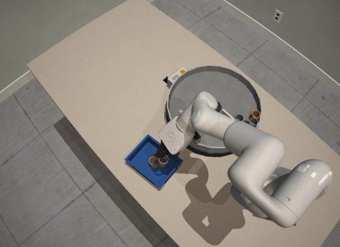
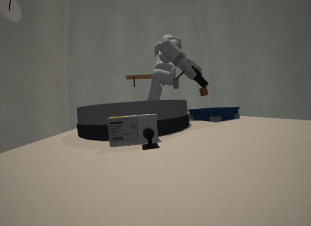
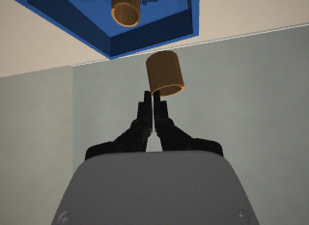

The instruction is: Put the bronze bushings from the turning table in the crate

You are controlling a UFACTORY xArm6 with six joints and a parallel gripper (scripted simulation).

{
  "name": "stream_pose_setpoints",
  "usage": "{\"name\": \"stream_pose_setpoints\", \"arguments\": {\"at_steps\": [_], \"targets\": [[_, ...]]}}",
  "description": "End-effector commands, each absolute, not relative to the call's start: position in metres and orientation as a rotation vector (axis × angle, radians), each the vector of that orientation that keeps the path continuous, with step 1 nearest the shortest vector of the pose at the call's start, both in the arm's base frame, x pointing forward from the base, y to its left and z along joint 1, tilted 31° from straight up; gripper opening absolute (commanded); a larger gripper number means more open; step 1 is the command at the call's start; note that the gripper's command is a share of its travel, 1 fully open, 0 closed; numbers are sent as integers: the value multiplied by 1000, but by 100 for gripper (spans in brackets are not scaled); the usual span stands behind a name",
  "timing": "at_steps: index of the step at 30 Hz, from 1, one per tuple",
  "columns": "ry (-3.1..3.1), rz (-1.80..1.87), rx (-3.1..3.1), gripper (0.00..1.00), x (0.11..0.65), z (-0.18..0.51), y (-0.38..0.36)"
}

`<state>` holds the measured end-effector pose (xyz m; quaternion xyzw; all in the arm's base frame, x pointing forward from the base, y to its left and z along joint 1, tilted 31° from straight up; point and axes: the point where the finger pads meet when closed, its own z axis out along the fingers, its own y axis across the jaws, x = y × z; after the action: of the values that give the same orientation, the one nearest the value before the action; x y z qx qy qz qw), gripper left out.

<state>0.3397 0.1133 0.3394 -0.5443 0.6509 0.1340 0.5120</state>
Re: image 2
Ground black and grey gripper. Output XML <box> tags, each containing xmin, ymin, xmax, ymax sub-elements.
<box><xmin>176</xmin><ymin>56</ymin><xmax>208</xmax><ymax>88</ymax></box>

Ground bronze bushing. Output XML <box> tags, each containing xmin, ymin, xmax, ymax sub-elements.
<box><xmin>199</xmin><ymin>87</ymin><xmax>208</xmax><ymax>96</ymax></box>

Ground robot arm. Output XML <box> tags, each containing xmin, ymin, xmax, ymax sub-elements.
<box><xmin>147</xmin><ymin>35</ymin><xmax>187</xmax><ymax>101</ymax></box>

